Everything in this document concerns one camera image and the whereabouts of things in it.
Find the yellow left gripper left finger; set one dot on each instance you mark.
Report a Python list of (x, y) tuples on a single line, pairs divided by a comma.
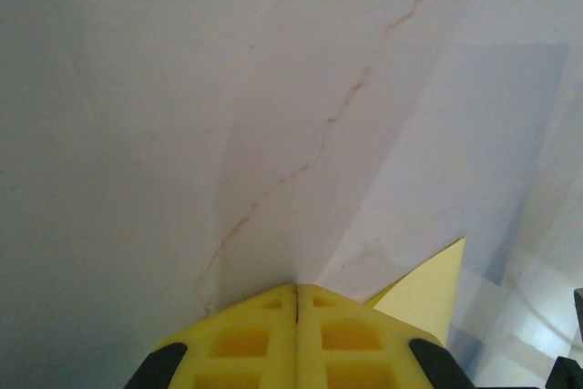
[(278, 330)]

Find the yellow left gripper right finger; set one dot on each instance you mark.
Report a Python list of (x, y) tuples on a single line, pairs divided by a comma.
[(309, 330)]

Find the yellow paper sheet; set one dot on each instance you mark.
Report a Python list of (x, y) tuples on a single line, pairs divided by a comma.
[(428, 293)]

